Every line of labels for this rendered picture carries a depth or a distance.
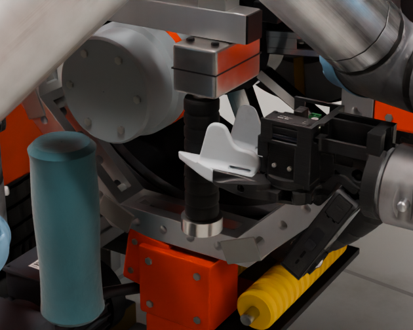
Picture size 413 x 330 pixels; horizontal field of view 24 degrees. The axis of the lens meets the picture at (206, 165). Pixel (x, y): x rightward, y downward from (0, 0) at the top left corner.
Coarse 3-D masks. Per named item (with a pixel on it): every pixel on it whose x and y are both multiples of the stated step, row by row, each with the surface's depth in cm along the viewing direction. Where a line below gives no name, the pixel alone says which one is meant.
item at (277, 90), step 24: (240, 0) 129; (264, 24) 124; (264, 48) 125; (288, 48) 123; (312, 48) 121; (264, 72) 126; (240, 96) 130; (288, 96) 125; (120, 144) 142; (144, 144) 144; (168, 144) 147; (144, 168) 141; (168, 168) 142; (168, 192) 140
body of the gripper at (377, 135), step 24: (264, 120) 87; (288, 120) 87; (312, 120) 87; (336, 120) 87; (360, 120) 87; (384, 120) 86; (264, 144) 88; (288, 144) 86; (312, 144) 85; (336, 144) 86; (360, 144) 86; (384, 144) 86; (264, 168) 90; (288, 168) 88; (312, 168) 87; (336, 168) 87; (360, 168) 86; (312, 192) 88; (360, 192) 84
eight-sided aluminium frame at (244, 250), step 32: (32, 96) 135; (352, 96) 109; (64, 128) 135; (96, 160) 136; (128, 192) 136; (128, 224) 134; (160, 224) 131; (224, 224) 131; (256, 224) 123; (288, 224) 120; (224, 256) 127; (256, 256) 124
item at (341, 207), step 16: (336, 192) 87; (336, 208) 87; (352, 208) 86; (320, 224) 89; (336, 224) 88; (304, 240) 90; (320, 240) 89; (288, 256) 92; (304, 256) 91; (320, 256) 92; (304, 272) 92
